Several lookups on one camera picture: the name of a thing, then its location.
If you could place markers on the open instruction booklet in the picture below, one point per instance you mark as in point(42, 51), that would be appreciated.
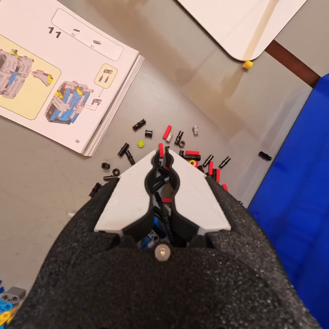
point(77, 64)

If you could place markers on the small yellow round piece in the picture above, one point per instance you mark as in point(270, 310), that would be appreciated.
point(247, 64)

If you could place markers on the green round stud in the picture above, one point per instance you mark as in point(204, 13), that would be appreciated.
point(140, 143)

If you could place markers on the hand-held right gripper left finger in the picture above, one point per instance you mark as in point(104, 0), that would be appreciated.
point(126, 203)

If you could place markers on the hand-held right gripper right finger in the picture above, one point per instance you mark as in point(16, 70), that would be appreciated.
point(200, 203)

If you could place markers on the blue plastic bin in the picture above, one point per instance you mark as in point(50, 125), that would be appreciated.
point(295, 192)

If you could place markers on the white lamp stand base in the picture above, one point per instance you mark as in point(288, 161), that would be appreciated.
point(236, 23)

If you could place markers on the scatter of small pins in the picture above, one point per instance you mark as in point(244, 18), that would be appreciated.
point(191, 153)

